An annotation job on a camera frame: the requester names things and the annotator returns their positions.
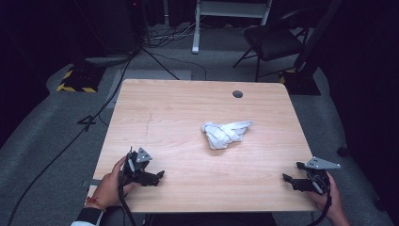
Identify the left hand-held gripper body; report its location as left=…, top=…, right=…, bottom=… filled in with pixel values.
left=120, top=146, right=153, bottom=186

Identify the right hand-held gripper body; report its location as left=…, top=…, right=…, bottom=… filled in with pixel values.
left=295, top=155, right=342, bottom=196

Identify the white towel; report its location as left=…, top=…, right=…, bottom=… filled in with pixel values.
left=200, top=120, right=254, bottom=151

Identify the person's right hand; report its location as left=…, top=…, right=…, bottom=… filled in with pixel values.
left=306, top=170, right=345, bottom=221

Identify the person's left hand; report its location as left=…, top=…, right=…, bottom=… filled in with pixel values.
left=93, top=155, right=137, bottom=210

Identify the black caster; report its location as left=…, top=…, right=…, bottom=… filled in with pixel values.
left=336, top=144, right=350, bottom=158

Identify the black rounded armrest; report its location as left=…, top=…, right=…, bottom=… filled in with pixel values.
left=101, top=205, right=127, bottom=226

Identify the person's dark lap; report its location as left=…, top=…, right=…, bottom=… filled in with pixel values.
left=146, top=212, right=279, bottom=226

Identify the black yellow striped base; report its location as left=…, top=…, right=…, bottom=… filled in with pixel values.
left=279, top=68, right=322, bottom=96
left=56, top=65, right=106, bottom=94

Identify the grey stand base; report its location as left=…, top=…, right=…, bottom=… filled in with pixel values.
left=84, top=54, right=135, bottom=68

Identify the black equipment cabinet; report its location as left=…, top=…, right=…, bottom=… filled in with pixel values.
left=72, top=0, right=146, bottom=64

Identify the black folding chair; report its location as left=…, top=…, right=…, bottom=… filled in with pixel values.
left=232, top=8, right=318, bottom=83

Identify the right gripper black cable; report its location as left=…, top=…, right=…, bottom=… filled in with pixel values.
left=309, top=175, right=333, bottom=226

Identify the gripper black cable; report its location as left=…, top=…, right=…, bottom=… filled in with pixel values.
left=117, top=156, right=138, bottom=226
left=309, top=175, right=333, bottom=226

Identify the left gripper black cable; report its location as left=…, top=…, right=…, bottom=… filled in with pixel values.
left=117, top=156, right=138, bottom=226

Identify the red bracelet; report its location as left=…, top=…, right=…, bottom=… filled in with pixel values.
left=85, top=196, right=107, bottom=213

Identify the long black floor cable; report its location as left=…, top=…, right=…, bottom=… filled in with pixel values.
left=6, top=55, right=136, bottom=226

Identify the thin black floor cable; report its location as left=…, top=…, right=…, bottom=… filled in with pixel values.
left=147, top=50, right=208, bottom=82

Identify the bundle of floor cables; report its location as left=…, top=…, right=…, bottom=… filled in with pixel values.
left=142, top=18, right=205, bottom=50

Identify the white desk frame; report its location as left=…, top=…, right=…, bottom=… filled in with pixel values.
left=191, top=0, right=273, bottom=55

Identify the black slanted stand post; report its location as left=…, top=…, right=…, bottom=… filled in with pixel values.
left=293, top=0, right=344, bottom=74

